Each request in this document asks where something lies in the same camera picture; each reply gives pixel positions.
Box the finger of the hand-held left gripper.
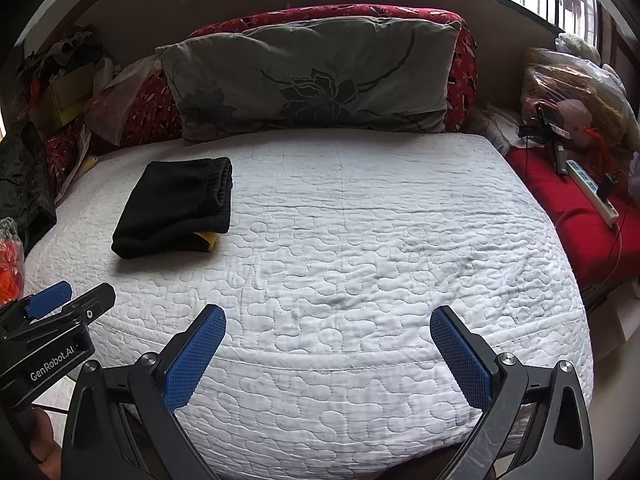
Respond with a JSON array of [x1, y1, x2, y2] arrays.
[[50, 282, 117, 328], [22, 281, 73, 320]]

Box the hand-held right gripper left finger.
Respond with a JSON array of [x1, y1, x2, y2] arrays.
[[60, 304, 227, 480]]

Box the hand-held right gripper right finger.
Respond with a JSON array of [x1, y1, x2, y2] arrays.
[[430, 305, 596, 480]]

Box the black pants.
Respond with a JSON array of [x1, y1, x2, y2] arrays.
[[111, 156, 235, 260]]

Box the person's left hand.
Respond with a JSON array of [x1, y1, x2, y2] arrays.
[[27, 407, 63, 478]]

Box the orange plastic bag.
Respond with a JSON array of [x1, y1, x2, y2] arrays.
[[0, 217, 26, 303]]

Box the yellow cloth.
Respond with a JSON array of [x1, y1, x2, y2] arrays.
[[192, 230, 221, 253]]

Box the dark green jacket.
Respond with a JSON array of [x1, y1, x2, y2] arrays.
[[0, 120, 58, 256]]

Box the white quilted bed cover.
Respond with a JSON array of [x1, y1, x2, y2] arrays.
[[22, 127, 596, 468]]

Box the red patterned cloth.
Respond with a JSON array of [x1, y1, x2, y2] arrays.
[[44, 120, 93, 196]]

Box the white box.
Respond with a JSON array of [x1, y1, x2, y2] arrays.
[[607, 280, 640, 346]]

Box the plain red sheet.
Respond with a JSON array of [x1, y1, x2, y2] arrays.
[[502, 145, 640, 286]]

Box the clear plastic bag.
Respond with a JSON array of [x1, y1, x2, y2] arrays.
[[85, 57, 163, 146]]

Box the cardboard box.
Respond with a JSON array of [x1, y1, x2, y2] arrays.
[[30, 62, 98, 128]]

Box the white power strip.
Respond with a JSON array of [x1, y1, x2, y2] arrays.
[[564, 159, 621, 226]]

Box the white folded cloth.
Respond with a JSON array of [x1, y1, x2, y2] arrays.
[[470, 102, 523, 153]]

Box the pile of dark clothes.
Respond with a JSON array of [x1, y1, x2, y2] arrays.
[[17, 27, 106, 91]]

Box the red tassel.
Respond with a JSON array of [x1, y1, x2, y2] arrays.
[[585, 127, 617, 181]]

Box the black device on stand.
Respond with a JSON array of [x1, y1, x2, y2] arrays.
[[517, 102, 571, 176]]

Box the pink plush toy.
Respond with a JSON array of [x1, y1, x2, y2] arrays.
[[555, 99, 596, 148]]

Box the red floral bolster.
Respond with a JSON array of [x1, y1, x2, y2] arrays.
[[120, 4, 479, 147]]

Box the plastic bag with tan contents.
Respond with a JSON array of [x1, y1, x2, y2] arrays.
[[520, 47, 640, 153]]

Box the grey floral pillow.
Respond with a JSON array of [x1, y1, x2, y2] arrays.
[[155, 16, 463, 142]]

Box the white plastic bag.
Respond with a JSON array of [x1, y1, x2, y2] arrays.
[[555, 32, 601, 63]]

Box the thin cable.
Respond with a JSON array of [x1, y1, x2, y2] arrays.
[[606, 210, 632, 281]]

